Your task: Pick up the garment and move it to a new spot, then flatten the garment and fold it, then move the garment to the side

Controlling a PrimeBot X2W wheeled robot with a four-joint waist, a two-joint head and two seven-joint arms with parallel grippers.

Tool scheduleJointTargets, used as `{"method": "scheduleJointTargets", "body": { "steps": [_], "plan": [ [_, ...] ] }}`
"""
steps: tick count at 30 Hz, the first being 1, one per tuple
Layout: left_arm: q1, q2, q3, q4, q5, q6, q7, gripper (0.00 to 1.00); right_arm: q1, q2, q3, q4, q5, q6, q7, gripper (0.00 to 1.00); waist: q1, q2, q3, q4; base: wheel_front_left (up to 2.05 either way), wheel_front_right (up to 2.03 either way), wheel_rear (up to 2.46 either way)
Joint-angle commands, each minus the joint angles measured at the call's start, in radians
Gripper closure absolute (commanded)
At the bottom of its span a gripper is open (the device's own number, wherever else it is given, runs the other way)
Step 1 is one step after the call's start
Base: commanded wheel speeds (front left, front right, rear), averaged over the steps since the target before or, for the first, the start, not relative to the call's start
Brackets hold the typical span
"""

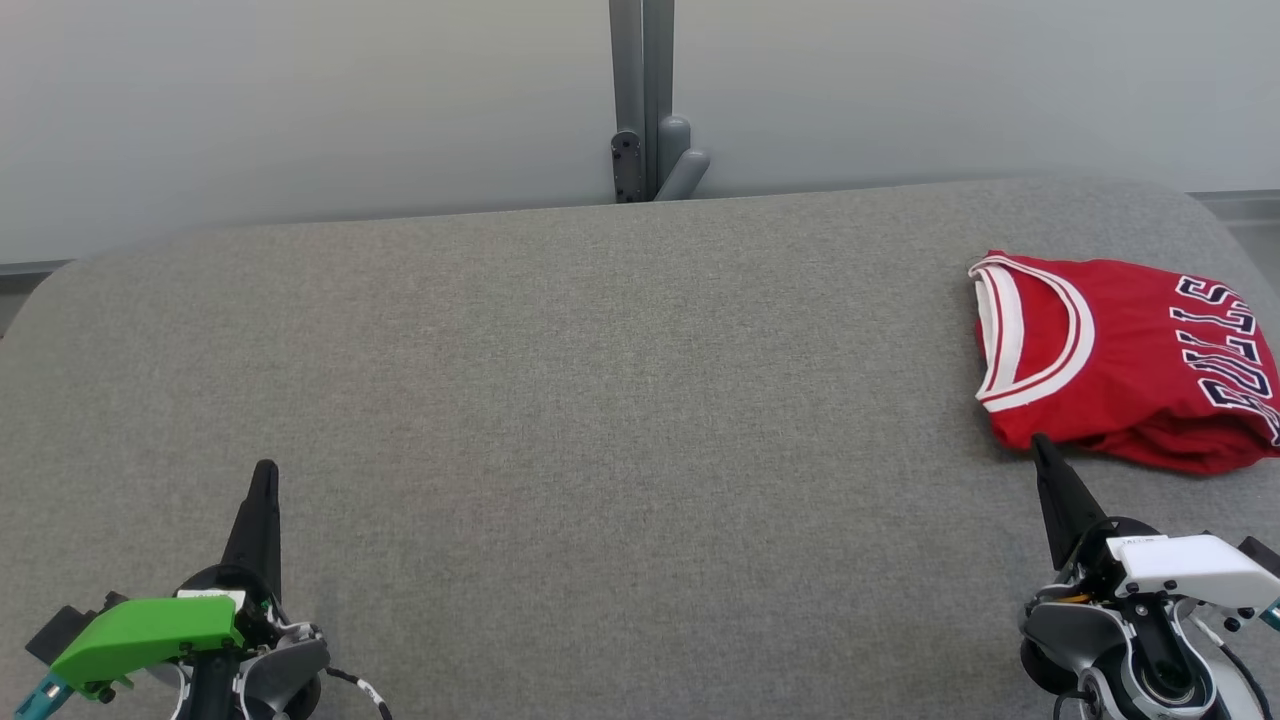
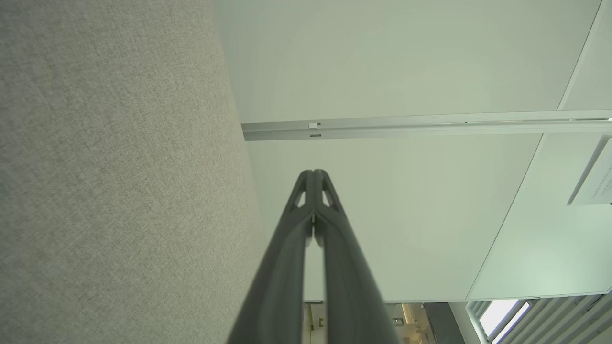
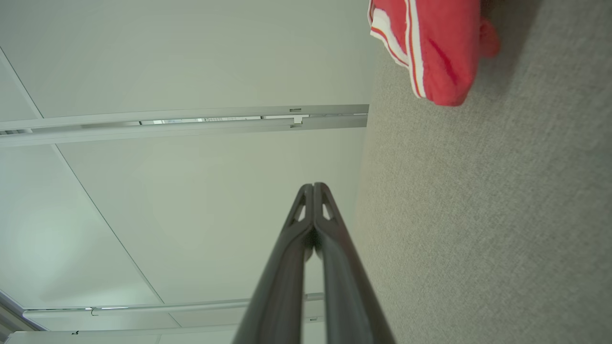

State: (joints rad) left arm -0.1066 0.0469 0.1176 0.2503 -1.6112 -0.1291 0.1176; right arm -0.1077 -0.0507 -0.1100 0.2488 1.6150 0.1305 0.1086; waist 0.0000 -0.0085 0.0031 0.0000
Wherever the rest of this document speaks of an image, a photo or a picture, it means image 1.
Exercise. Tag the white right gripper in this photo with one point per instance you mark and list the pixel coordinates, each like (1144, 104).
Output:
(1190, 565)

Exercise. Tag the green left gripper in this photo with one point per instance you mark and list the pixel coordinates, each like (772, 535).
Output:
(150, 625)

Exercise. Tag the red basketball jersey navy lettering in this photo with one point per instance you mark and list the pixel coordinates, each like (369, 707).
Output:
(1130, 380)

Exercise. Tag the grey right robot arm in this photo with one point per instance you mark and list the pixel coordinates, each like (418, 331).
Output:
(1080, 640)

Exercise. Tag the grey round tube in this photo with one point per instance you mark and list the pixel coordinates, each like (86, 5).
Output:
(680, 170)

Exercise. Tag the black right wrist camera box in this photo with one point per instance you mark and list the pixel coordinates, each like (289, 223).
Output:
(1262, 558)

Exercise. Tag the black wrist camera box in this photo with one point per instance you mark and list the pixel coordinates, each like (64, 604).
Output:
(60, 630)
(1262, 558)

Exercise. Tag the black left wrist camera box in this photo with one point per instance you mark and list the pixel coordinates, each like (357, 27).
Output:
(60, 630)

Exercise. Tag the teal right camera connector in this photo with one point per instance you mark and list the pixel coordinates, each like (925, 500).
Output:
(1272, 615)

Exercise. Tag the teal camera connector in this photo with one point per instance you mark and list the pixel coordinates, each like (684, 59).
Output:
(40, 698)
(1272, 615)

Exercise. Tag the teal left camera connector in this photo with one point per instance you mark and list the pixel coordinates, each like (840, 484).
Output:
(40, 698)

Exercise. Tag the metal hinge bracket with holes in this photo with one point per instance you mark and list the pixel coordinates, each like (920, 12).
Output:
(628, 170)

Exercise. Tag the grey metal frame post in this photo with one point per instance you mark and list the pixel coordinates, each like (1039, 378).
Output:
(640, 60)

